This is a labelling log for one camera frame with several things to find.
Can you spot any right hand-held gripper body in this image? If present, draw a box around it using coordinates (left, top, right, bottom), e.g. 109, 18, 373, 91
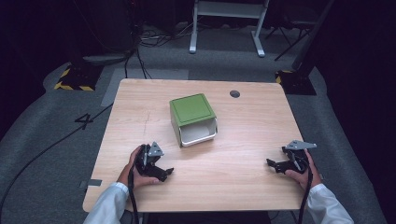
281, 139, 318, 175

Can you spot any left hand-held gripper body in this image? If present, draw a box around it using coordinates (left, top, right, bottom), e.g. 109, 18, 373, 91
134, 141, 165, 177

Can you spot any person's left hand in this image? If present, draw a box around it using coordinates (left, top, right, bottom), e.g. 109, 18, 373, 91
117, 145, 163, 189

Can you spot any person's right hand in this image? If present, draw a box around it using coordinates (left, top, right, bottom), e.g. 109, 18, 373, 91
284, 148, 323, 191

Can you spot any white drawer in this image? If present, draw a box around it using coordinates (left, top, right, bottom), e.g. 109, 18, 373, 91
178, 118, 219, 147

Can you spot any green drawer box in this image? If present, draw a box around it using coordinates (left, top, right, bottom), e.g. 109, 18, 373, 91
169, 92, 219, 148

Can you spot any black yellow striped stand base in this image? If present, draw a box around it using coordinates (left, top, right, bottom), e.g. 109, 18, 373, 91
53, 63, 105, 92
275, 69, 318, 96

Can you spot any grey round stand base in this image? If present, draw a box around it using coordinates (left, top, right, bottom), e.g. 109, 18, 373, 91
81, 52, 135, 67

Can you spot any black tripod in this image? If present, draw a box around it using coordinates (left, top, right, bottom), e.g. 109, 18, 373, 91
264, 22, 314, 62

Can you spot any grey metal pole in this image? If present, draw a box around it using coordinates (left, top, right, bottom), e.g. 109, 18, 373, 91
291, 0, 336, 71

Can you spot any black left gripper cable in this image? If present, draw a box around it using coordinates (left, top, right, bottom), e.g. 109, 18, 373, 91
127, 166, 140, 224

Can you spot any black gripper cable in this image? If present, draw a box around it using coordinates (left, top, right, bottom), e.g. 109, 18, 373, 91
297, 166, 314, 224
127, 166, 140, 224

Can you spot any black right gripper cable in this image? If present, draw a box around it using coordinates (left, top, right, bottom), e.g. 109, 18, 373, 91
297, 166, 314, 224

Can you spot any long black floor cable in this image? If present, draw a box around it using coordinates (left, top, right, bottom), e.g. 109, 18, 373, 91
0, 103, 114, 218

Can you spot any bundle of floor cables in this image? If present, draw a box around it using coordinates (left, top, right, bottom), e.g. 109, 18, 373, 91
136, 21, 195, 49

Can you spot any white metal table frame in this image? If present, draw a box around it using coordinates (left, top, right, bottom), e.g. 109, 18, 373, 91
189, 0, 271, 59

